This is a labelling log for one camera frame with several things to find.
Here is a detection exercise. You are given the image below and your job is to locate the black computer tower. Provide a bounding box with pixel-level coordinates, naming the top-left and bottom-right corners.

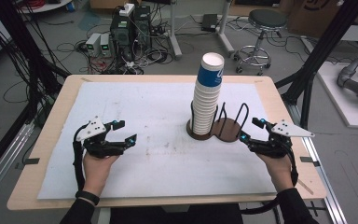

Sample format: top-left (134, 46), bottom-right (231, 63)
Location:
top-left (109, 5), bottom-right (152, 63)

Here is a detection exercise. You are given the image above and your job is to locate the black tape cross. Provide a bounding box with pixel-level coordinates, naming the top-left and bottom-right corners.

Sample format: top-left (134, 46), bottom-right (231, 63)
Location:
top-left (309, 200), bottom-right (328, 217)

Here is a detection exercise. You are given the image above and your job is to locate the brown cup holder wire rack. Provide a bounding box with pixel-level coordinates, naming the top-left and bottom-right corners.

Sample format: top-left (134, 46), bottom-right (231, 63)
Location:
top-left (186, 102), bottom-right (251, 144)

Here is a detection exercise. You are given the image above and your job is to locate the black metal frame post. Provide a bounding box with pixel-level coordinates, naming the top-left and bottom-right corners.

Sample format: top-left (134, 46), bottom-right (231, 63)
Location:
top-left (274, 0), bottom-right (358, 131)

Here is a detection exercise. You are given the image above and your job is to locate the person's left hand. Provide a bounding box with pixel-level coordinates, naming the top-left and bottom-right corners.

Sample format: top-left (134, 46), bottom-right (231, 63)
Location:
top-left (82, 152), bottom-right (121, 198)

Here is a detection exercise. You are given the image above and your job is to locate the cardboard box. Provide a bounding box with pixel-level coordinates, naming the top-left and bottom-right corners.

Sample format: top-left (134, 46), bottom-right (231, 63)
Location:
top-left (286, 0), bottom-right (352, 39)

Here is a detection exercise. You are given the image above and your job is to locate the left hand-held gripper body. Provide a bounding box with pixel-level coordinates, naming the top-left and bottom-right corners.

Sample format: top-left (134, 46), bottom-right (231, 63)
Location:
top-left (73, 116), bottom-right (129, 159)

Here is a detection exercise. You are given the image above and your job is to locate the person's right hand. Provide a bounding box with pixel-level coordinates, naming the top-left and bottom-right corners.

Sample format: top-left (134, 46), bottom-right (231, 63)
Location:
top-left (255, 152), bottom-right (295, 193)

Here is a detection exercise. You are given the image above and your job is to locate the black frame with cable bundle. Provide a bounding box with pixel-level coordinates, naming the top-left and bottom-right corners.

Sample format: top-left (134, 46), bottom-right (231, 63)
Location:
top-left (0, 0), bottom-right (72, 126)

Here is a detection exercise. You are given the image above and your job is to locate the black box on floor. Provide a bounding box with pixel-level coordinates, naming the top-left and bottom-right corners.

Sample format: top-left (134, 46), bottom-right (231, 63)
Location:
top-left (200, 13), bottom-right (219, 33)

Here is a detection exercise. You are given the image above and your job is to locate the white power strip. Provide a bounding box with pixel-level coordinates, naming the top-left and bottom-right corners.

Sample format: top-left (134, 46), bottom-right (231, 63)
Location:
top-left (118, 3), bottom-right (136, 18)

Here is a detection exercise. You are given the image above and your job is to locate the white desk leg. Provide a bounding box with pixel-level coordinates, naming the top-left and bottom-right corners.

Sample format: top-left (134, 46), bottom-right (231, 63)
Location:
top-left (216, 0), bottom-right (236, 58)
top-left (167, 0), bottom-right (184, 61)

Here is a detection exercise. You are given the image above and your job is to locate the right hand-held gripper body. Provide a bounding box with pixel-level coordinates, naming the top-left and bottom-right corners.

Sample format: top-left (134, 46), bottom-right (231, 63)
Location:
top-left (248, 119), bottom-right (316, 159)

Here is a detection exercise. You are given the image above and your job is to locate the wooden table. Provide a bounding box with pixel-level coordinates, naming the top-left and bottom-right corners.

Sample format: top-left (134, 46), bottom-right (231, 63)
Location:
top-left (7, 74), bottom-right (328, 212)

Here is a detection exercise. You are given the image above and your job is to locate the stack of paper cups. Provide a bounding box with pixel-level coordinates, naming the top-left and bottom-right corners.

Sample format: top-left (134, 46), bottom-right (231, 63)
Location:
top-left (191, 78), bottom-right (222, 136)

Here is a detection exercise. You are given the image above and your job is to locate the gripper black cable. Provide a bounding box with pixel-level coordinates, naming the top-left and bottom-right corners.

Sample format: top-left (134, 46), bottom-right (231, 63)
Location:
top-left (72, 123), bottom-right (88, 192)
top-left (240, 144), bottom-right (300, 217)

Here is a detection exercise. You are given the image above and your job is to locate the aluminium rail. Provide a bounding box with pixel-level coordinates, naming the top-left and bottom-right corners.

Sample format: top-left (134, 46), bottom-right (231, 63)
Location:
top-left (0, 121), bottom-right (35, 208)
top-left (286, 102), bottom-right (349, 224)

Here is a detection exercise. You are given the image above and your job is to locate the white platform board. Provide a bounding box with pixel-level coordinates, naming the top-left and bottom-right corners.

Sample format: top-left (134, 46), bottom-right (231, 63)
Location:
top-left (316, 61), bottom-right (358, 130)

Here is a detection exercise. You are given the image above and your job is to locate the white table mat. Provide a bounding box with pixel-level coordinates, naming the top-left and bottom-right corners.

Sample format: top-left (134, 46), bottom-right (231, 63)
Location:
top-left (36, 81), bottom-right (293, 201)

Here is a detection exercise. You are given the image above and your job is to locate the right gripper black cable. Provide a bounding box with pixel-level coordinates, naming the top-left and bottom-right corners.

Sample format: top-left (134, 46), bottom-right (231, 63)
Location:
top-left (240, 144), bottom-right (300, 217)

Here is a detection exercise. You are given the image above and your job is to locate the black wristband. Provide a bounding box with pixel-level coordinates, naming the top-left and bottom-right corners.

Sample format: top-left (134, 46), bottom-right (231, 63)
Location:
top-left (75, 189), bottom-right (101, 206)

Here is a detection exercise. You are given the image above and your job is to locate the grey bench power supply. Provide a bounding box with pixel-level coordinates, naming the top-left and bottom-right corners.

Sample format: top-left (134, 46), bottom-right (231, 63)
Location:
top-left (85, 32), bottom-right (103, 58)
top-left (99, 33), bottom-right (113, 58)

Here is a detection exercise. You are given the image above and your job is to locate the tangle of floor cables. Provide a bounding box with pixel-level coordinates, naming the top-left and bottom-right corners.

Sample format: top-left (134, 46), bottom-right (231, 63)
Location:
top-left (3, 12), bottom-right (176, 105)

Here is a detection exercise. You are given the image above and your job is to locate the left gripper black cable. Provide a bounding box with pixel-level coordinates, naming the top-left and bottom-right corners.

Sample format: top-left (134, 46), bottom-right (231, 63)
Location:
top-left (72, 123), bottom-right (88, 192)

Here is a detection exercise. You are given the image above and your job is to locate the white round table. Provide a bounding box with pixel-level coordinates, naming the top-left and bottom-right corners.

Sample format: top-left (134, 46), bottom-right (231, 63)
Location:
top-left (18, 0), bottom-right (73, 14)

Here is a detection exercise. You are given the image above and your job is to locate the black round stool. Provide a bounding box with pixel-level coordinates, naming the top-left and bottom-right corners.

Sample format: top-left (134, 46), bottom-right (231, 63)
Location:
top-left (233, 8), bottom-right (289, 77)

